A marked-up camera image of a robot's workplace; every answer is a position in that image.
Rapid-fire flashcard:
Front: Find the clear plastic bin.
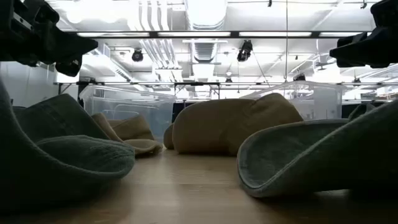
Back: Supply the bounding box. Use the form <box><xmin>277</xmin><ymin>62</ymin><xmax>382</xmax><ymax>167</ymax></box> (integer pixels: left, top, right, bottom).
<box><xmin>79</xmin><ymin>84</ymin><xmax>177</xmax><ymax>142</ymax></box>
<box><xmin>241</xmin><ymin>80</ymin><xmax>343</xmax><ymax>122</ymax></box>

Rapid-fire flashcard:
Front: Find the silver ventilation duct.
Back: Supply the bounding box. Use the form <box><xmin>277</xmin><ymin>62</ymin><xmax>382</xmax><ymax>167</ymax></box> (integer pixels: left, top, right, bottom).
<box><xmin>183</xmin><ymin>0</ymin><xmax>229</xmax><ymax>63</ymax></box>

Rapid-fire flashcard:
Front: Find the tan cap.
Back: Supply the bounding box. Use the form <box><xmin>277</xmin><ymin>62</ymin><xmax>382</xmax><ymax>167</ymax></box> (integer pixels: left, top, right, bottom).
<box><xmin>163</xmin><ymin>92</ymin><xmax>304</xmax><ymax>156</ymax></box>
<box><xmin>91</xmin><ymin>112</ymin><xmax>163</xmax><ymax>157</ymax></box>

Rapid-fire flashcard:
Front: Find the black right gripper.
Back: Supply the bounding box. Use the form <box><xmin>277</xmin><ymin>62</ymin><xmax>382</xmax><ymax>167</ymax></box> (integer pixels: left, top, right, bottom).
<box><xmin>329</xmin><ymin>0</ymin><xmax>398</xmax><ymax>69</ymax></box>

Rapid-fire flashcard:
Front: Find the black overhead light bar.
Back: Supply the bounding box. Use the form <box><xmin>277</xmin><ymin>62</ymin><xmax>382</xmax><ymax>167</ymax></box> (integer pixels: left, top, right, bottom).
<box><xmin>63</xmin><ymin>30</ymin><xmax>373</xmax><ymax>39</ymax></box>

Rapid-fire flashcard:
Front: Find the dark green cap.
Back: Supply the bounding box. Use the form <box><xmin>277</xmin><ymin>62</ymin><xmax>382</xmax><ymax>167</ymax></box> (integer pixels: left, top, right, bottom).
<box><xmin>0</xmin><ymin>77</ymin><xmax>136</xmax><ymax>214</ymax></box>
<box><xmin>236</xmin><ymin>98</ymin><xmax>398</xmax><ymax>200</ymax></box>

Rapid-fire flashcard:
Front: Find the thin hanging cable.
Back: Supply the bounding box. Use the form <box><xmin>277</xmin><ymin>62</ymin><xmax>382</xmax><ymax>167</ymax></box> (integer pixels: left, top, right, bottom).
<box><xmin>285</xmin><ymin>0</ymin><xmax>289</xmax><ymax>83</ymax></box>

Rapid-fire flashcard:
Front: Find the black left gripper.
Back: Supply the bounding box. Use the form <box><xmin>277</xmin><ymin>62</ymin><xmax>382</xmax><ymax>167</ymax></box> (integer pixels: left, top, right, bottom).
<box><xmin>0</xmin><ymin>0</ymin><xmax>99</xmax><ymax>77</ymax></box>

